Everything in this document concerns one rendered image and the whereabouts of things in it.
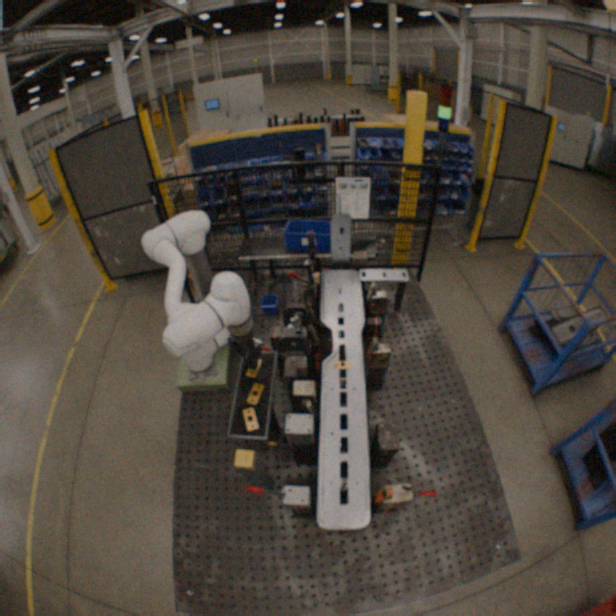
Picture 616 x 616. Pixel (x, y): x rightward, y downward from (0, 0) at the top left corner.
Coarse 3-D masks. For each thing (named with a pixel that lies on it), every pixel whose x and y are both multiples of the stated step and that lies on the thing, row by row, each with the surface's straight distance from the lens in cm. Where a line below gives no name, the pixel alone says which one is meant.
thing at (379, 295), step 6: (378, 294) 163; (384, 294) 164; (372, 300) 163; (378, 300) 163; (384, 300) 164; (372, 306) 166; (378, 306) 167; (384, 306) 167; (372, 312) 170; (378, 312) 170; (384, 312) 171; (384, 318) 177; (366, 336) 186
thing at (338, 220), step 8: (336, 216) 172; (344, 216) 172; (336, 224) 174; (344, 224) 174; (336, 232) 177; (344, 232) 177; (336, 240) 180; (344, 240) 180; (336, 248) 183; (344, 248) 183; (336, 256) 186; (344, 256) 186
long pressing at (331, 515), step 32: (352, 288) 172; (320, 320) 155; (352, 320) 155; (352, 352) 143; (352, 384) 134; (320, 416) 126; (352, 416) 127; (320, 448) 121; (352, 448) 122; (320, 480) 118; (352, 480) 118; (320, 512) 116; (352, 512) 116
